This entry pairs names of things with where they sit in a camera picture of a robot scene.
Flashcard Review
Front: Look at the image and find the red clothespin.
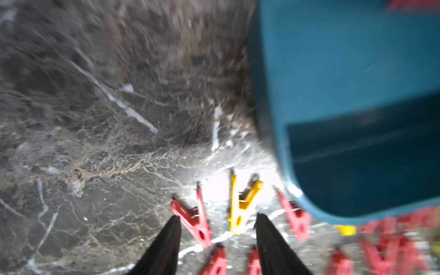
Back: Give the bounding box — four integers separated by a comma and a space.
273, 186, 311, 241
170, 183, 213, 249
200, 244, 228, 275
325, 249, 354, 275
245, 247, 262, 275

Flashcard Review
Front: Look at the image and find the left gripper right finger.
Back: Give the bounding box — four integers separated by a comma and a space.
255, 213, 312, 275

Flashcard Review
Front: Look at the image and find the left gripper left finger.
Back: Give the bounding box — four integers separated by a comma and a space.
128, 215, 182, 275

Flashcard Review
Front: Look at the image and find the teal storage box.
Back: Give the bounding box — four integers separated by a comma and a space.
247, 1, 440, 225

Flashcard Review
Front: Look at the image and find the yellow clothespin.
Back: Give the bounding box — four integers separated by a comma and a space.
229, 170, 264, 235
335, 225, 357, 236

